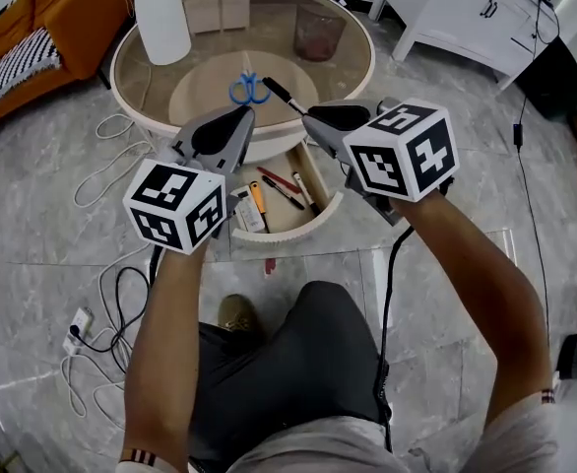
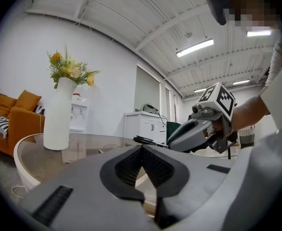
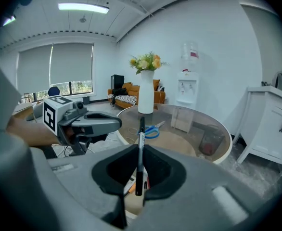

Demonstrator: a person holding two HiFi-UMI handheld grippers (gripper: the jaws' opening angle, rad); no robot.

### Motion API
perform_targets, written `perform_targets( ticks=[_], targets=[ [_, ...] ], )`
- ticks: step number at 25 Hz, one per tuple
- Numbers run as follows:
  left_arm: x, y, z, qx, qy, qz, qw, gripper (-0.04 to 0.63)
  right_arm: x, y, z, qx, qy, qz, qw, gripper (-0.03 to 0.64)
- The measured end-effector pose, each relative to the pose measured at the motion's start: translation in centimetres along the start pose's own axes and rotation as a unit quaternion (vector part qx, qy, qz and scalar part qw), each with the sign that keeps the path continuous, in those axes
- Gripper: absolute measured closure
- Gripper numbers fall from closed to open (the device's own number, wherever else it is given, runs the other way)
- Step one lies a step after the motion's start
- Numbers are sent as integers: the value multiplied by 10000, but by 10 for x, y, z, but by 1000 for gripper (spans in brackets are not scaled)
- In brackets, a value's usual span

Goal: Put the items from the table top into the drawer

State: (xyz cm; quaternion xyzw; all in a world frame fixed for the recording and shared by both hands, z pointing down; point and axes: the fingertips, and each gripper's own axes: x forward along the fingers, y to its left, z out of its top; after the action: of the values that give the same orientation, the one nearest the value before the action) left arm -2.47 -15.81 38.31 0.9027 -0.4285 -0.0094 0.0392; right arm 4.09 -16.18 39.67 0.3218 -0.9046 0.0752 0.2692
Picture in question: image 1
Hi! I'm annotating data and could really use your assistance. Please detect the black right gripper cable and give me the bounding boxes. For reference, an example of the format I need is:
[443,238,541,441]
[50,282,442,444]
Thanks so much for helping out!
[373,223,417,453]

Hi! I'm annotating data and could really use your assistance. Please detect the beige curved-front drawer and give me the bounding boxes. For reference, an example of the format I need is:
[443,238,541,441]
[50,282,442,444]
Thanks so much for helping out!
[227,141,345,249]

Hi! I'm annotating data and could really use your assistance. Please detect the black floor cable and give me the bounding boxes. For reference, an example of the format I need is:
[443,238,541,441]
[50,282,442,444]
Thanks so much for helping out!
[68,265,153,374]

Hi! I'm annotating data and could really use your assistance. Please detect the orange-handled utility knife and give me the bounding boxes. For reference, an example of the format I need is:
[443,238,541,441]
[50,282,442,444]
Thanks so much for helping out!
[248,180,272,234]

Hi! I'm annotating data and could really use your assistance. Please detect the black marker pen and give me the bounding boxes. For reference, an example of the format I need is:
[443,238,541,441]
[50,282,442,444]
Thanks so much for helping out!
[261,76,311,117]

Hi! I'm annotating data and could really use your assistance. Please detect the round glass table top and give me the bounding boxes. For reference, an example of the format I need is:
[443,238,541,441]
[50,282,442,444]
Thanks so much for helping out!
[109,0,376,165]

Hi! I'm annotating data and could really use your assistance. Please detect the person's white shirt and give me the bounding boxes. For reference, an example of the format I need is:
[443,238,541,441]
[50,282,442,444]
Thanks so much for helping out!
[114,385,561,473]

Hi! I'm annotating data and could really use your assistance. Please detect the blue-handled scissors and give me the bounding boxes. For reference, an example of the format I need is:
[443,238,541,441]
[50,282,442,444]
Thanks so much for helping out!
[227,71,272,106]

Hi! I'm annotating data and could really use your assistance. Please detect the white cabinet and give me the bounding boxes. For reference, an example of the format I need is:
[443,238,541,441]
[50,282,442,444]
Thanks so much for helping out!
[368,0,561,92]

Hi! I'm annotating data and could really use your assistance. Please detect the red pen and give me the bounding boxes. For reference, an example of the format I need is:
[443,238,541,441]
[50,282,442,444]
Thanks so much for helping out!
[255,166,300,194]

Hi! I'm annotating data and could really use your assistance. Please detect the white cylindrical vase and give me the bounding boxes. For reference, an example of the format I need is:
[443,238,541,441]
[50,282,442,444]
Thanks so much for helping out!
[132,0,193,67]

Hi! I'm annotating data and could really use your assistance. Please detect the person's olive shoe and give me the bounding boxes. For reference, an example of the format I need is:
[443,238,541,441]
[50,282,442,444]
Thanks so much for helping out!
[217,293,261,335]

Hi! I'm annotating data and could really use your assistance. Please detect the white looped floor cable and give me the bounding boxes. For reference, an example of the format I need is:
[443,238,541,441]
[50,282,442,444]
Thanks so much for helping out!
[73,112,158,210]

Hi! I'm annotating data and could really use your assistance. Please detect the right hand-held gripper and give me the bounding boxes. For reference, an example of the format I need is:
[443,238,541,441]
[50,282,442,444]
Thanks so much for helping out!
[301,97,461,227]

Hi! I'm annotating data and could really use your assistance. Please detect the black and white checkered cushion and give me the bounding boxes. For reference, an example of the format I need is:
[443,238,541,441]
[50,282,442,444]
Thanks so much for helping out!
[0,27,64,115]

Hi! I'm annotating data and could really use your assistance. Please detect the person's right forearm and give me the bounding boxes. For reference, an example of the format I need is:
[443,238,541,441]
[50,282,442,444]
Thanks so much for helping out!
[390,189,554,445]

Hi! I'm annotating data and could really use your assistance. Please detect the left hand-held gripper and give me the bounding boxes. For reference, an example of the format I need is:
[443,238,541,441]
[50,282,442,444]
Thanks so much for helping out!
[122,104,256,256]

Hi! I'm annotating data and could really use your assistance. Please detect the black cable with power adapter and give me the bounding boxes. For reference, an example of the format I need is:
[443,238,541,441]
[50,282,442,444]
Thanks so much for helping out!
[512,0,561,349]

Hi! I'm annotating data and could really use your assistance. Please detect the white power strip cable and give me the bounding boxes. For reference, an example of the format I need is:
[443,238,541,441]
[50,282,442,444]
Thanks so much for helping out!
[58,243,153,432]

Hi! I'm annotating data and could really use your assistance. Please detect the person's black trousers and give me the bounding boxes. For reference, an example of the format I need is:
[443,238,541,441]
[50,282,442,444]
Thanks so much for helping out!
[188,280,394,463]

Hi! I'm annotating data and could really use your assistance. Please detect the white power strip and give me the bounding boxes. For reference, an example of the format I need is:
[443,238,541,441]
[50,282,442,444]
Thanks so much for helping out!
[61,306,95,357]

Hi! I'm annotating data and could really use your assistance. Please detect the person's left forearm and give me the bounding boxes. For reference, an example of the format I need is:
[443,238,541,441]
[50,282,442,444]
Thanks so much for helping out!
[122,236,230,462]

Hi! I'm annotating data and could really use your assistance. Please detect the orange sofa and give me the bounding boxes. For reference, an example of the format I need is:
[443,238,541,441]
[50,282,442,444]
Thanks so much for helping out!
[0,0,136,130]

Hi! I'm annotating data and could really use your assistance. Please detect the white marker with black cap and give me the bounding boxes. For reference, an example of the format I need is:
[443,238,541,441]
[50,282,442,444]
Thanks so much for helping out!
[291,170,322,217]

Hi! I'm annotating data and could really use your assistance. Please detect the black case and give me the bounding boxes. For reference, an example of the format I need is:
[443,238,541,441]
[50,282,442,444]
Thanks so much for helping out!
[514,35,577,123]

